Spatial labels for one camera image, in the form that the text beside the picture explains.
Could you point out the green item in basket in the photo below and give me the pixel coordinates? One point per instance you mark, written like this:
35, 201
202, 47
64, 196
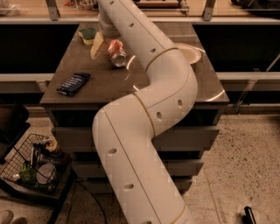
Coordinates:
27, 174

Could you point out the red coke can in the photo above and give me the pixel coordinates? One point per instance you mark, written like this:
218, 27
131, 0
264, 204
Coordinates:
117, 54

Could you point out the green yellow sponge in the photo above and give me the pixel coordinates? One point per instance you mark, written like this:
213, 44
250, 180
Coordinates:
87, 35

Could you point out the white bowl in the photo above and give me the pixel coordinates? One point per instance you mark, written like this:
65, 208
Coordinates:
191, 54

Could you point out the black wire basket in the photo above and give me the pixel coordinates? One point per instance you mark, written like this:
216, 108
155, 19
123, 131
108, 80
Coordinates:
36, 150

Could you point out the grey drawer cabinet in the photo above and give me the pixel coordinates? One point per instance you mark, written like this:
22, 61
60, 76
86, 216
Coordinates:
107, 84

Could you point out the black object on floor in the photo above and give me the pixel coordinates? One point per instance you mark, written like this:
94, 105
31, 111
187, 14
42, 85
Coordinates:
248, 217

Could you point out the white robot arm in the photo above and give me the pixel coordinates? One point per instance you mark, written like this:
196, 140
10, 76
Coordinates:
123, 129

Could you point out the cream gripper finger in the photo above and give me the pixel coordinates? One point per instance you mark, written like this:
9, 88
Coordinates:
97, 45

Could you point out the blue snack bag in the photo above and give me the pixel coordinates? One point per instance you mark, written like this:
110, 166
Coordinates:
73, 84

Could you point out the white cup in basket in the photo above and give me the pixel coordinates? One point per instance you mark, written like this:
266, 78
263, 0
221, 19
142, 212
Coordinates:
46, 173

